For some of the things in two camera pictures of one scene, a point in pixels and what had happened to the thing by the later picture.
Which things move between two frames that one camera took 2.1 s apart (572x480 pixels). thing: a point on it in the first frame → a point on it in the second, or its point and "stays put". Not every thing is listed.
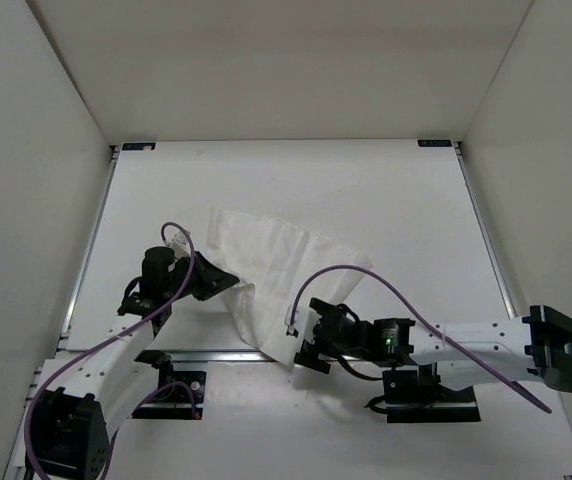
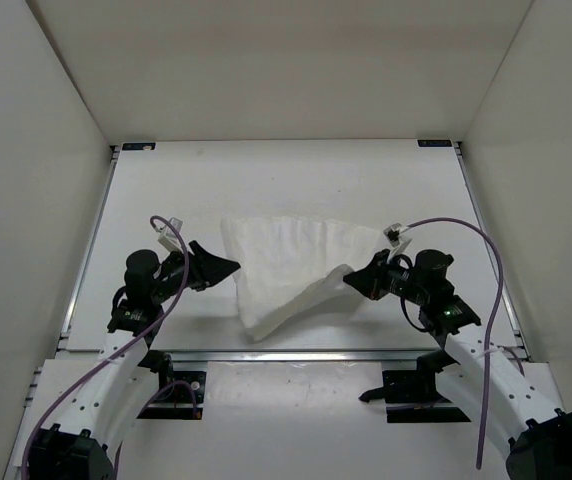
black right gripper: (309, 355) → (370, 280)
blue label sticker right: (434, 142) stays put
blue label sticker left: (138, 147) stays put
